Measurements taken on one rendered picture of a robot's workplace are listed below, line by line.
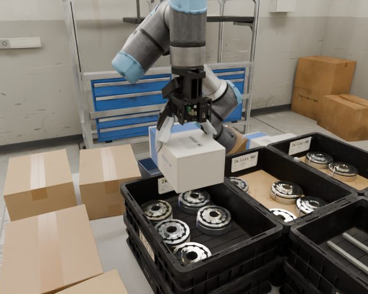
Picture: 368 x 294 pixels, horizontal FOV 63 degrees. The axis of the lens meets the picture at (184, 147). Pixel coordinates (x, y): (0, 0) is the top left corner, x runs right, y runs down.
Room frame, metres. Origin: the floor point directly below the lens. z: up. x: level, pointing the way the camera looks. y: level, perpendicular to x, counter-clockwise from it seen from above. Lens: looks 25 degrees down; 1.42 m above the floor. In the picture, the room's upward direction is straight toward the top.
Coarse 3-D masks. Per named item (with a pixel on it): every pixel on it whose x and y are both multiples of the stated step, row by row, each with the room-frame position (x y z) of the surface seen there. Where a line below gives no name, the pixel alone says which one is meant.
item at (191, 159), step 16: (176, 128) 0.74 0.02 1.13; (192, 128) 0.74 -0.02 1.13; (176, 144) 0.64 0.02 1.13; (192, 144) 0.64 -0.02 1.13; (208, 144) 0.64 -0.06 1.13; (160, 160) 0.67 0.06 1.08; (176, 160) 0.57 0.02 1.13; (192, 160) 0.58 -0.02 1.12; (208, 160) 0.60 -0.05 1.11; (224, 160) 0.61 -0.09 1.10; (176, 176) 0.57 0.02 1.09; (192, 176) 0.58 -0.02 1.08; (208, 176) 0.60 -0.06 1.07; (176, 192) 0.57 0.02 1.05
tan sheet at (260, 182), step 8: (240, 176) 1.01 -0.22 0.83; (248, 176) 1.01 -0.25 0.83; (256, 176) 1.01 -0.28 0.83; (264, 176) 1.01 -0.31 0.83; (272, 176) 1.01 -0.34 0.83; (248, 184) 0.95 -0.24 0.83; (256, 184) 0.95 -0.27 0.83; (264, 184) 0.95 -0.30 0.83; (248, 192) 0.89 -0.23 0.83; (256, 192) 0.89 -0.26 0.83; (264, 192) 0.89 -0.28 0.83; (264, 200) 0.85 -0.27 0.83; (272, 200) 0.85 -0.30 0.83; (272, 208) 0.80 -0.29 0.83; (280, 208) 0.80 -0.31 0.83; (288, 208) 0.80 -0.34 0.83; (296, 216) 0.76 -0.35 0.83
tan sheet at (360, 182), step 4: (304, 156) 1.18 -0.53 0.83; (304, 160) 1.14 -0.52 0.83; (324, 172) 1.04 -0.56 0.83; (360, 176) 1.01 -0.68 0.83; (356, 180) 0.98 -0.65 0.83; (360, 180) 0.98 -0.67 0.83; (364, 180) 0.98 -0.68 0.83; (348, 184) 0.95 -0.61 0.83; (352, 184) 0.95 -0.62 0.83; (356, 184) 0.95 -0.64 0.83; (360, 184) 0.95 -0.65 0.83; (364, 184) 0.95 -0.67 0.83; (356, 188) 0.92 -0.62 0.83; (360, 188) 0.92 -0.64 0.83
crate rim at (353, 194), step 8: (240, 152) 1.01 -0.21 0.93; (248, 152) 1.03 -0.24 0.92; (272, 152) 1.03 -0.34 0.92; (288, 160) 0.96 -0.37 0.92; (304, 168) 0.90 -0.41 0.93; (224, 176) 0.84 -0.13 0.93; (320, 176) 0.84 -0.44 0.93; (232, 184) 0.79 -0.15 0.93; (336, 184) 0.79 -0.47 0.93; (352, 192) 0.74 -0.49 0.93; (256, 200) 0.71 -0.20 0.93; (344, 200) 0.71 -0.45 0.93; (264, 208) 0.67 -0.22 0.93; (320, 208) 0.67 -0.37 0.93; (328, 208) 0.67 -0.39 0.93; (272, 216) 0.63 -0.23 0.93; (304, 216) 0.64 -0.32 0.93; (288, 224) 0.60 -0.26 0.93; (288, 232) 0.60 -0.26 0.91
